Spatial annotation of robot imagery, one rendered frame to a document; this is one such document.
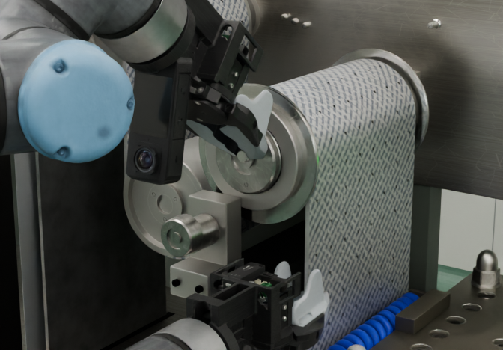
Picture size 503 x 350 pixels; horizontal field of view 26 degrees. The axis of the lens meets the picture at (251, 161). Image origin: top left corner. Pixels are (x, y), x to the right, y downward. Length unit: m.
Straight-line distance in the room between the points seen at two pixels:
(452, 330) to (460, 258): 2.86
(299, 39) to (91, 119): 0.79
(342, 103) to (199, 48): 0.25
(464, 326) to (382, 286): 0.10
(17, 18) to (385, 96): 0.53
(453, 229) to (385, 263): 2.81
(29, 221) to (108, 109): 0.71
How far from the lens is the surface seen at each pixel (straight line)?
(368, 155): 1.20
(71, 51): 0.69
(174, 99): 0.93
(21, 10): 0.83
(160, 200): 1.21
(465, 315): 1.31
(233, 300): 0.99
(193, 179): 1.17
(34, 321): 1.44
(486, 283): 1.38
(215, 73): 0.96
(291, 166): 1.08
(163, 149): 0.94
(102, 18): 0.86
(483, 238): 4.05
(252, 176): 1.10
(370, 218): 1.23
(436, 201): 1.43
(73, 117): 0.69
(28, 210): 1.39
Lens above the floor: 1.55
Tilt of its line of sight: 16 degrees down
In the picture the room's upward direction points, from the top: straight up
